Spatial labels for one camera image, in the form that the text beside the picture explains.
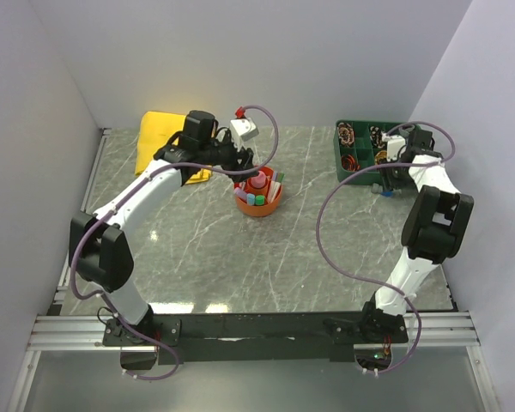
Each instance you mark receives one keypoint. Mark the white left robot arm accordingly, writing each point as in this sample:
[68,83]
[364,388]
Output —
[100,242]

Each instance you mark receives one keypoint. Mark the brown cap white marker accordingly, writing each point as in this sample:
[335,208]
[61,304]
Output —
[270,196]

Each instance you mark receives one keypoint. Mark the green black highlighter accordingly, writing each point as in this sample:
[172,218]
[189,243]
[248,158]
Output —
[260,200]

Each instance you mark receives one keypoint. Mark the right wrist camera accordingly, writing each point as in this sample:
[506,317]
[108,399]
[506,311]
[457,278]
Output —
[395,146]

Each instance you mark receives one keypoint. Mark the black base beam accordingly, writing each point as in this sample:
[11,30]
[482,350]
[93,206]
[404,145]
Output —
[206,337]

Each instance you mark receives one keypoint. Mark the purple highlighter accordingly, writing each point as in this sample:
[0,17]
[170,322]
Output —
[241,194]

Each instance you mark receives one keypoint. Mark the yellow folded cloth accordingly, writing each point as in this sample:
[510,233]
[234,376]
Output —
[156,129]

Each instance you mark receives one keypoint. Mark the light blue cap highlighter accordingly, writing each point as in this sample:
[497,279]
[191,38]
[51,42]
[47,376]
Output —
[251,199]

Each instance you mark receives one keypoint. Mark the pink lid marker tube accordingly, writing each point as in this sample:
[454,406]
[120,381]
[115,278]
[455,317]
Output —
[260,181]

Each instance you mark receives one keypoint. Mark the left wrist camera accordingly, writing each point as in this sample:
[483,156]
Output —
[242,128]

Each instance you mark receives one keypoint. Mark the green cap white marker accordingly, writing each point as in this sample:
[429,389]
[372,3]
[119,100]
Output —
[278,183]

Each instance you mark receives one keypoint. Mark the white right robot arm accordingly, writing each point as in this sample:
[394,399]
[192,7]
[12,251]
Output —
[434,229]

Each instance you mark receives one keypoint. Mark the orange round pen holder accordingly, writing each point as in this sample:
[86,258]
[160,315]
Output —
[258,211]

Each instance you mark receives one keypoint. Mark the green compartment tray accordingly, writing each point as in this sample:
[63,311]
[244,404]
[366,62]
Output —
[358,145]

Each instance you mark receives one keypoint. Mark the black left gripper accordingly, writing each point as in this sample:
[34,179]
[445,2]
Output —
[245,157]

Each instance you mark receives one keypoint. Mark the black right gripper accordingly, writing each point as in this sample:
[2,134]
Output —
[389,183]

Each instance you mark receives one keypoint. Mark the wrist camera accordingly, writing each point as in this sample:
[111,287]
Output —
[395,146]
[242,128]

